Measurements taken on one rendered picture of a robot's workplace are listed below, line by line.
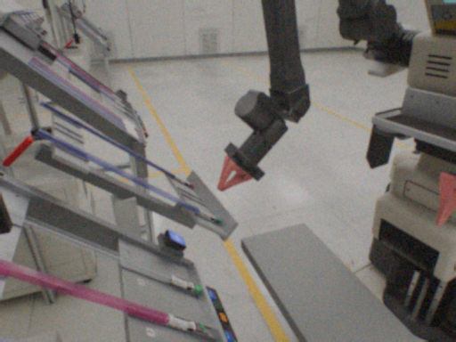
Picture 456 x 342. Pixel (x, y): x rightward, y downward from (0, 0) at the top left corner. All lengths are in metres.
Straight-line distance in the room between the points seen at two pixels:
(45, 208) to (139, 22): 7.49
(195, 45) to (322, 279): 7.65
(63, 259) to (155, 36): 6.83
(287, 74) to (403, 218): 0.50
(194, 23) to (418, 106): 7.60
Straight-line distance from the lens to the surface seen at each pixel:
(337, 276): 1.01
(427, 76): 0.90
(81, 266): 1.79
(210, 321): 0.71
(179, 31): 8.22
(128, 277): 0.65
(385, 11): 0.87
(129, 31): 8.05
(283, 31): 0.68
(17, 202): 0.65
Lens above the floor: 1.29
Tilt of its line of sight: 28 degrees down
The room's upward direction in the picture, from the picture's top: straight up
